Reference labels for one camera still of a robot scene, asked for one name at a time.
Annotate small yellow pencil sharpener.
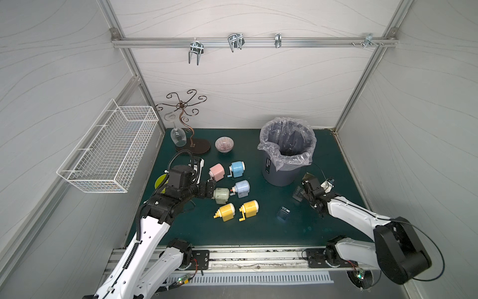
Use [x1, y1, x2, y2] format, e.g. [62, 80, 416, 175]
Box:
[214, 203, 235, 222]

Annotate pink pencil sharpener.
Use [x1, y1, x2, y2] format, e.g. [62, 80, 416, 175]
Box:
[209, 163, 225, 182]

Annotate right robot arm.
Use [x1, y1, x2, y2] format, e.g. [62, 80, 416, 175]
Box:
[301, 174, 433, 285]

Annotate hanging wine glass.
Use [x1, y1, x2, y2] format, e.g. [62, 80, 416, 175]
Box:
[164, 112, 187, 148]

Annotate dark oval glass rack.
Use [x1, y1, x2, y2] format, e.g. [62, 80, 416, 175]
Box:
[155, 88, 212, 155]

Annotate bright blue shavings tray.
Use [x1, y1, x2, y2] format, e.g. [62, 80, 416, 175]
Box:
[276, 206, 291, 223]

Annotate aluminium rail with hooks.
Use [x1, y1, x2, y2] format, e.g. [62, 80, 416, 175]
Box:
[108, 27, 400, 66]

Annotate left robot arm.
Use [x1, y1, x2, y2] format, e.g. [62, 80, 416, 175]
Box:
[91, 149, 215, 299]

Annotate yellow white pencil sharpener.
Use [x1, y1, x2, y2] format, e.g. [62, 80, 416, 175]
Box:
[239, 200, 259, 222]

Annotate white wire basket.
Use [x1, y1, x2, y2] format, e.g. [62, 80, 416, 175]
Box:
[56, 99, 159, 193]

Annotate grey trash bin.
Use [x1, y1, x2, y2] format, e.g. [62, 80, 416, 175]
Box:
[257, 118, 316, 187]

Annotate grey green pencil sharpener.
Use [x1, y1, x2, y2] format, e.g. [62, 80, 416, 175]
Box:
[213, 188, 230, 205]

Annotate light blue pencil sharpener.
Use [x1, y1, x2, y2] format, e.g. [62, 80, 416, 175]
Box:
[228, 161, 245, 178]

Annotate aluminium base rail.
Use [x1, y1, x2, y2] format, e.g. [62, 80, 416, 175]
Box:
[104, 244, 374, 272]

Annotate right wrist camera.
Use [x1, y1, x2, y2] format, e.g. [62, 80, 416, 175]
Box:
[321, 178, 334, 193]

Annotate clear plastic bin liner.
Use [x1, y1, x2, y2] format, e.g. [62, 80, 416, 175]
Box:
[257, 117, 317, 171]

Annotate yellow transparent shavings tray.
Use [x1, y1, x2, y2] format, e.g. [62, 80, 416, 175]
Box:
[302, 172, 314, 180]

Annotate striped ceramic bowl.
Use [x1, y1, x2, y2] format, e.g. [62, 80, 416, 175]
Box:
[215, 137, 234, 153]

